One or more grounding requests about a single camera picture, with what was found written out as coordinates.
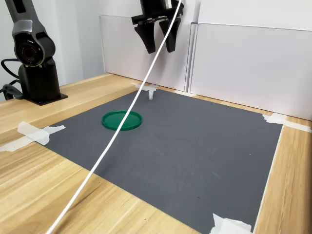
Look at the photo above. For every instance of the small white plastic terminal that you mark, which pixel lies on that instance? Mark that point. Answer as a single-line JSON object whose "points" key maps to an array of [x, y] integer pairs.
{"points": [[151, 95]]}

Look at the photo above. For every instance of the round green plastic lid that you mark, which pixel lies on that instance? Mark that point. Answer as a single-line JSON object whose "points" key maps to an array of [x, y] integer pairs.
{"points": [[109, 120]]}

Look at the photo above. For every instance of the white masking tape piece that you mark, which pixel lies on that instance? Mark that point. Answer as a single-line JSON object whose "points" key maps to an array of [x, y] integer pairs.
{"points": [[135, 85], [275, 118], [26, 128], [182, 93], [17, 142], [229, 225], [297, 126]]}

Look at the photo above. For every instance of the dark grey table mat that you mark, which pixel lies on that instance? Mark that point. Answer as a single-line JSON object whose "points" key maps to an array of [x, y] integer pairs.
{"points": [[182, 151]]}

